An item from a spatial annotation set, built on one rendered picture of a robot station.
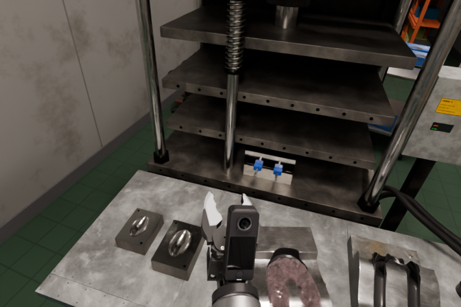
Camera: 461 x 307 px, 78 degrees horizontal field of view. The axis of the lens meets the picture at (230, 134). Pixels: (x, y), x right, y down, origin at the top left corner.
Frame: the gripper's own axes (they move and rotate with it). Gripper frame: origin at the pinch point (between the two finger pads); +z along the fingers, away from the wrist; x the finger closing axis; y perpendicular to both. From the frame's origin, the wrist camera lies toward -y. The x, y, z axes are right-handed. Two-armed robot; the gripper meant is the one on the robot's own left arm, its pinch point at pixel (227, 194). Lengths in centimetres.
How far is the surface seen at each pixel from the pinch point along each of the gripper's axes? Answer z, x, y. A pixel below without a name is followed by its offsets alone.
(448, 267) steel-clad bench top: 17, 104, 52
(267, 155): 74, 36, 45
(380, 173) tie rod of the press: 50, 81, 32
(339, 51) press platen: 70, 50, -14
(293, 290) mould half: 8, 33, 52
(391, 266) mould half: 12, 69, 43
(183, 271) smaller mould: 19, -5, 60
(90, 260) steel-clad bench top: 30, -41, 72
